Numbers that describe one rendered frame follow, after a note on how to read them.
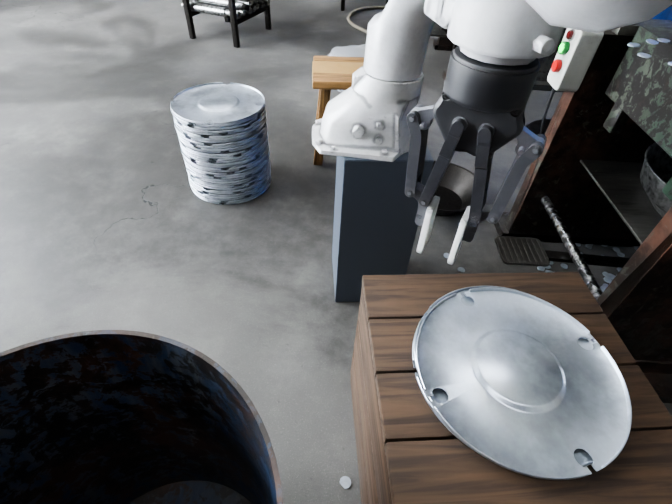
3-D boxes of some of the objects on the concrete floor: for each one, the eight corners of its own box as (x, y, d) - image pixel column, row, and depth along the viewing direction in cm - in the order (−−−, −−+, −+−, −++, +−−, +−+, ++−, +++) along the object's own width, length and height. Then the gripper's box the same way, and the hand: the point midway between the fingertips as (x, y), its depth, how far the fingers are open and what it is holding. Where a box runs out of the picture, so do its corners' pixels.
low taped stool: (311, 166, 159) (311, 80, 135) (312, 135, 176) (312, 54, 152) (398, 168, 160) (413, 83, 137) (391, 137, 177) (403, 57, 154)
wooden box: (367, 574, 69) (398, 529, 45) (349, 371, 96) (362, 274, 72) (589, 559, 72) (732, 508, 48) (511, 366, 99) (577, 270, 74)
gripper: (391, 45, 34) (366, 247, 51) (599, 88, 29) (496, 296, 46) (420, 24, 39) (388, 214, 56) (602, 57, 34) (508, 256, 51)
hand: (443, 231), depth 48 cm, fingers open, 3 cm apart
